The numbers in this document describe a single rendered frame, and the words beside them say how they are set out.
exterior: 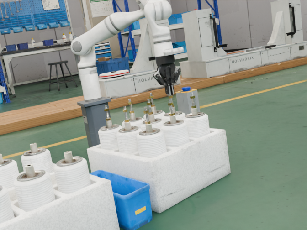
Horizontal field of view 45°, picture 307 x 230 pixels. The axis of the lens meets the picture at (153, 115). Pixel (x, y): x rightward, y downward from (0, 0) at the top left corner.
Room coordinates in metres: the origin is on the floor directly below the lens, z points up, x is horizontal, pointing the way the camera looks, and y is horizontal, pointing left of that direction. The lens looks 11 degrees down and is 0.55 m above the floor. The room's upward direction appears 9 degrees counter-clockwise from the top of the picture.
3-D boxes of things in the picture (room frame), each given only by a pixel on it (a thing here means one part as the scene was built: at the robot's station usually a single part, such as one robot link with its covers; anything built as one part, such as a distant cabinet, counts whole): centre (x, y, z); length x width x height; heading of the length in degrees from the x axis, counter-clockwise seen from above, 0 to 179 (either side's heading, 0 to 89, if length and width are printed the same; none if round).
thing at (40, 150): (1.22, 0.41, 0.25); 0.08 x 0.08 x 0.01
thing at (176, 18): (7.21, -0.76, 0.90); 0.50 x 0.38 x 0.21; 23
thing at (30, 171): (0.97, 0.35, 0.26); 0.02 x 0.02 x 0.03
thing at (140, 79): (3.92, 0.15, 0.45); 0.82 x 0.57 x 0.74; 114
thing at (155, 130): (1.25, 0.02, 0.25); 0.08 x 0.08 x 0.01
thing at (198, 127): (1.40, -0.16, 0.16); 0.10 x 0.10 x 0.18
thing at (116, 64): (6.24, 0.54, 0.19); 0.50 x 0.41 x 0.37; 29
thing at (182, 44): (7.19, -0.77, 0.36); 0.50 x 0.38 x 0.21; 23
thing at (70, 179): (1.04, 0.26, 0.16); 0.10 x 0.10 x 0.18
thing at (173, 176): (1.42, 0.01, 0.09); 0.39 x 0.39 x 0.18; 40
